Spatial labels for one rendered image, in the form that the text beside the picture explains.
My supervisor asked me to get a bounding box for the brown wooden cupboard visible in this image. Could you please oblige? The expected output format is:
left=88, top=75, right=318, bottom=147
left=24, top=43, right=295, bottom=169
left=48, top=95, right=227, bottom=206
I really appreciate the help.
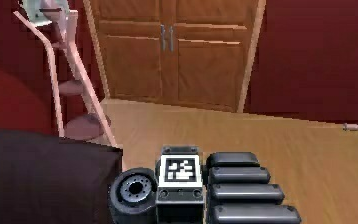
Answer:
left=82, top=0, right=267, bottom=114

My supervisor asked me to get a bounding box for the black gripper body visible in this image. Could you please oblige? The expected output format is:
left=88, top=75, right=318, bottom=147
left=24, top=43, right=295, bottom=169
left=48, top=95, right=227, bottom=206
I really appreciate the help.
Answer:
left=108, top=167, right=159, bottom=224

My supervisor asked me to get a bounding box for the pale green box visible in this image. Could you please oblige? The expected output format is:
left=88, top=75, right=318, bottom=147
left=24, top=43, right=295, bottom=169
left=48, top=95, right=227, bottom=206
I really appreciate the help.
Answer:
left=20, top=0, right=71, bottom=27

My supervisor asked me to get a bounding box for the pink round-shelf rack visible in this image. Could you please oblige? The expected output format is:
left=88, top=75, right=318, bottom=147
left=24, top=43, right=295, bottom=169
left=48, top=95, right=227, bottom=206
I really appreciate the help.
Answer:
left=12, top=0, right=118, bottom=148

